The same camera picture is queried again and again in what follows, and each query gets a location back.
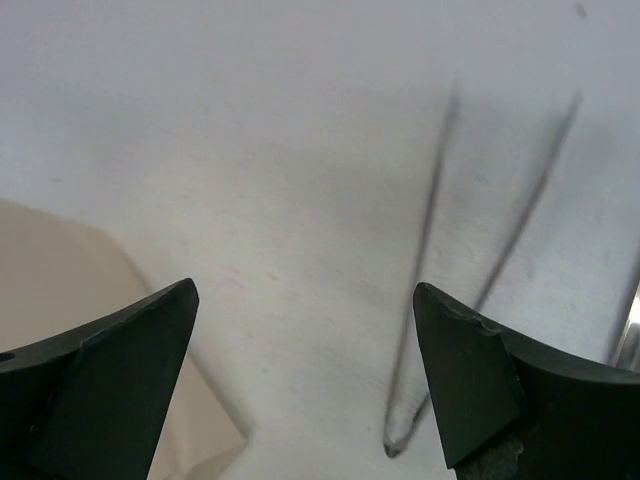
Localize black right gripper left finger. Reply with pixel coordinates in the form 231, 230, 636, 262
1, 278, 199, 479

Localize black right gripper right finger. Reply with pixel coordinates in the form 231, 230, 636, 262
413, 283, 639, 479

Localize metal bread tongs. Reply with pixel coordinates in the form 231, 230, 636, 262
381, 86, 583, 459

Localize beige paper bag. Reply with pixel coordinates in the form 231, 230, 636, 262
1, 200, 245, 479

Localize metal baking tray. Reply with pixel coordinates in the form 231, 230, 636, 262
608, 253, 639, 373

